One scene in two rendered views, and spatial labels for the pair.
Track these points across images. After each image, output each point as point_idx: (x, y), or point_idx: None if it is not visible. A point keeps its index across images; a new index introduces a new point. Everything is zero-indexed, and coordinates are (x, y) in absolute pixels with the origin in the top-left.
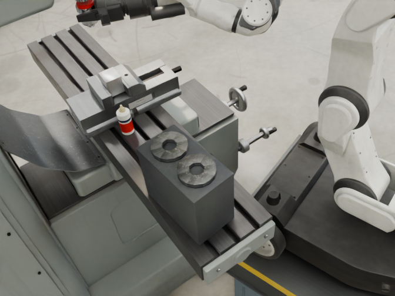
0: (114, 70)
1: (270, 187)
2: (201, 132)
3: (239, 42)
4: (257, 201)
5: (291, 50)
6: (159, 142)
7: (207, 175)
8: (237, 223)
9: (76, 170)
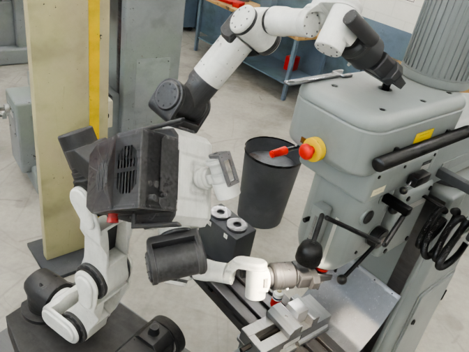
0: (295, 309)
1: (153, 343)
2: None
3: None
4: (166, 333)
5: None
6: (243, 225)
7: (215, 208)
8: None
9: (303, 296)
